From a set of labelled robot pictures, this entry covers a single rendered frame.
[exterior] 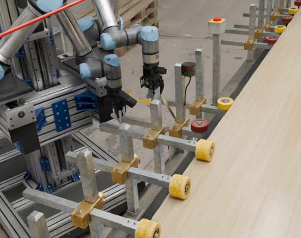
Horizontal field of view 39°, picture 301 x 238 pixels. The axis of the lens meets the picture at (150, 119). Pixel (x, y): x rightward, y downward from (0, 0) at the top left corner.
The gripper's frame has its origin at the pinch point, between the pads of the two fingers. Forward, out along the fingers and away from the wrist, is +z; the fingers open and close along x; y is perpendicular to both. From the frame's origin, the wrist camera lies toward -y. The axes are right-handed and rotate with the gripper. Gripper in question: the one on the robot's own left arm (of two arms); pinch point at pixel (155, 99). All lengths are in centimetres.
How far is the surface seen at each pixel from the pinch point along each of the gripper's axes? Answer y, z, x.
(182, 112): -2.7, 5.9, 12.2
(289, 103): -35, 9, 56
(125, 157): 47.3, 0.1, 10.7
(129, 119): 1.1, 13.4, -15.0
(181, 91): -2.7, -4.7, 12.0
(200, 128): 3.0, 9.1, 23.6
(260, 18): -153, 4, 10
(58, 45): -205, 69, -232
